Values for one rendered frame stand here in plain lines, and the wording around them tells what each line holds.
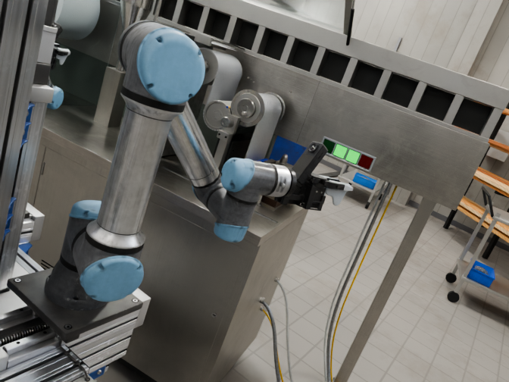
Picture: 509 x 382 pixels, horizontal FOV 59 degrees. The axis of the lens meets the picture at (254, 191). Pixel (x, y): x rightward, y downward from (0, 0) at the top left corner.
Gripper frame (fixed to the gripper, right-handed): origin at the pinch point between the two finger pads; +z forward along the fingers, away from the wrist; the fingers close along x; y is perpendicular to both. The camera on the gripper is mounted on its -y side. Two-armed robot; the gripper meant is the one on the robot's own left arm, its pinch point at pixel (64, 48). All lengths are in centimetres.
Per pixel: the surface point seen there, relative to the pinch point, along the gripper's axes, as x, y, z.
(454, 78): 139, -59, 25
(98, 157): 29.9, 30.6, -5.2
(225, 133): 69, 1, 6
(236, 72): 58, -20, 34
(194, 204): 73, 24, -17
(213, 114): 60, -2, 15
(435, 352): 253, 90, 113
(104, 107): 8.3, 24.4, 37.6
